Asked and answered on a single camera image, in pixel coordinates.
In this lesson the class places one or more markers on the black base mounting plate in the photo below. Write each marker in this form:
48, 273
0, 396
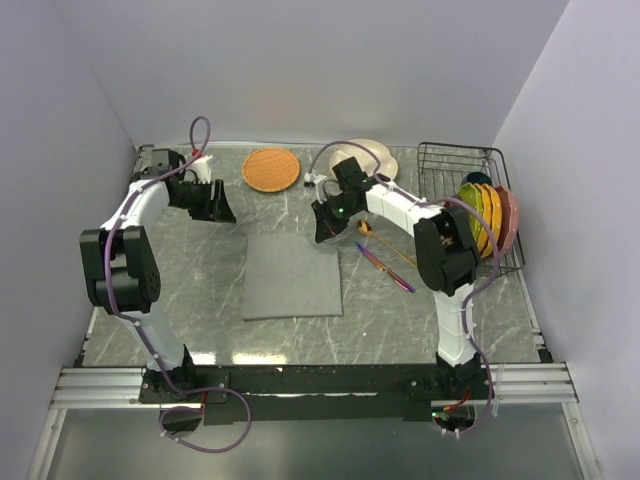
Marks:
230, 394

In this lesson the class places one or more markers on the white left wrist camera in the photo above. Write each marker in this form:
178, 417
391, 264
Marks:
203, 170

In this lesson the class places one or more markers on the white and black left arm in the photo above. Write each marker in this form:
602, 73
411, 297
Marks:
122, 276

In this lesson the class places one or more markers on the grey cloth napkin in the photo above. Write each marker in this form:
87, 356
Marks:
288, 275

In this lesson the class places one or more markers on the orange woven round coaster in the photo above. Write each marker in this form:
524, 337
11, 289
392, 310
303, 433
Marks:
271, 169

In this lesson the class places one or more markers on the orange scalloped plate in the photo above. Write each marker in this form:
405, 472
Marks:
496, 211

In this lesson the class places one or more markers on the dark blue bowl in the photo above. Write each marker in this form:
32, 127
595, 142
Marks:
479, 178

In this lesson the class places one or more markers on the aluminium frame rail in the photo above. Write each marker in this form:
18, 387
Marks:
119, 388

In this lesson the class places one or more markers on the gold spoon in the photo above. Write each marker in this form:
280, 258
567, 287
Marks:
366, 229

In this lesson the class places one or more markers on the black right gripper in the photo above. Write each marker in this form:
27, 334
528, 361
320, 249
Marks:
326, 229

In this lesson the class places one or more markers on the yellow scalloped plate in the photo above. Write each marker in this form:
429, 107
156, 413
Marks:
484, 244

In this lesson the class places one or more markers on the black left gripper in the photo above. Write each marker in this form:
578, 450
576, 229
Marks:
213, 210

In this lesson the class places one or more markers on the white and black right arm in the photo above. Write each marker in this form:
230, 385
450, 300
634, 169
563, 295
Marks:
446, 255

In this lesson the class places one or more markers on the green scalloped plate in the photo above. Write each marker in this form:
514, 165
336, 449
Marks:
471, 195

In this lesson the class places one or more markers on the iridescent purple knife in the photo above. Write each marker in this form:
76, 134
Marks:
379, 265

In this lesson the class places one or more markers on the cream divided plate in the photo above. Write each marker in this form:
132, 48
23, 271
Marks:
369, 154

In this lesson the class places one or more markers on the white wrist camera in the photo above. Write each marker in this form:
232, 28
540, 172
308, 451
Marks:
313, 180
203, 170

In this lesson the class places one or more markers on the black wire dish rack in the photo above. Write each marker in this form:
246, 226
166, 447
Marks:
441, 171

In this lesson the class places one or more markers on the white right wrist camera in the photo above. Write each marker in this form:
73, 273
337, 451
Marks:
313, 180

